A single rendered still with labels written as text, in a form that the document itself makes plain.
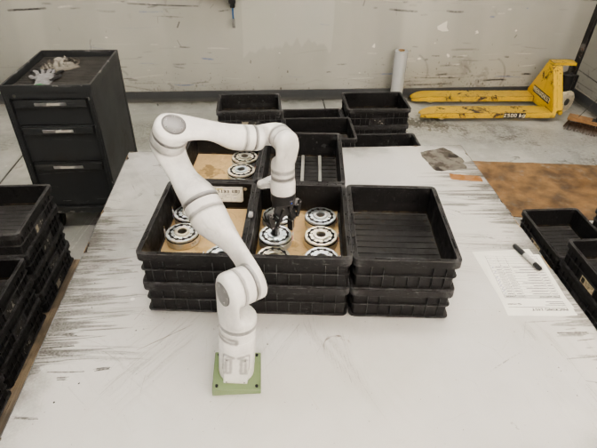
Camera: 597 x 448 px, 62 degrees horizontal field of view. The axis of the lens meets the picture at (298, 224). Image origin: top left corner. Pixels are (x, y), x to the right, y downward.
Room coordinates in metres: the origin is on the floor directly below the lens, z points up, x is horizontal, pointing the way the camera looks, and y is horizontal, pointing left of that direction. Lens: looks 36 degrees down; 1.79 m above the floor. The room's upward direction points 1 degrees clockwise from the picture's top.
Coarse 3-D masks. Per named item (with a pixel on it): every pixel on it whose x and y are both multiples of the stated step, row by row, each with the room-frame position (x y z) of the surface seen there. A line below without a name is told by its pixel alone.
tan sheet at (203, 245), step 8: (232, 216) 1.39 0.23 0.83; (240, 216) 1.39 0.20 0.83; (240, 224) 1.34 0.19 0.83; (240, 232) 1.30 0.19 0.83; (200, 240) 1.25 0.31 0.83; (208, 240) 1.25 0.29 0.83; (168, 248) 1.21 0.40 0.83; (192, 248) 1.21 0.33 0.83; (200, 248) 1.21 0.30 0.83; (208, 248) 1.21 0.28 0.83
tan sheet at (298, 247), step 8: (304, 216) 1.39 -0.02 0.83; (336, 216) 1.40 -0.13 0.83; (296, 224) 1.35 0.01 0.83; (304, 224) 1.35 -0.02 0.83; (336, 224) 1.35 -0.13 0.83; (296, 232) 1.30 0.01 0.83; (304, 232) 1.30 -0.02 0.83; (336, 232) 1.30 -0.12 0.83; (296, 240) 1.26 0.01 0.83; (288, 248) 1.22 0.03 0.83; (296, 248) 1.22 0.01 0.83; (304, 248) 1.22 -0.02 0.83; (336, 248) 1.22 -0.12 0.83
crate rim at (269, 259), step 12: (348, 216) 1.25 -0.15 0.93; (252, 228) 1.18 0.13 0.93; (348, 228) 1.19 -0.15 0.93; (348, 240) 1.13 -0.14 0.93; (348, 252) 1.08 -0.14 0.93; (276, 264) 1.05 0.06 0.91; (288, 264) 1.05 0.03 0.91; (300, 264) 1.05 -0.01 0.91; (312, 264) 1.05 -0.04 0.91; (324, 264) 1.05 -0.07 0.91; (336, 264) 1.05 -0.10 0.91; (348, 264) 1.05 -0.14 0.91
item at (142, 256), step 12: (168, 192) 1.39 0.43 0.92; (252, 192) 1.39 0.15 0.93; (252, 204) 1.31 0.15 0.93; (156, 216) 1.24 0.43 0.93; (144, 240) 1.12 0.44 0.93; (144, 252) 1.06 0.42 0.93; (156, 252) 1.07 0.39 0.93; (168, 252) 1.07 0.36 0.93; (180, 252) 1.07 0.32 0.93; (192, 252) 1.07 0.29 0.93; (204, 252) 1.07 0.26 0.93
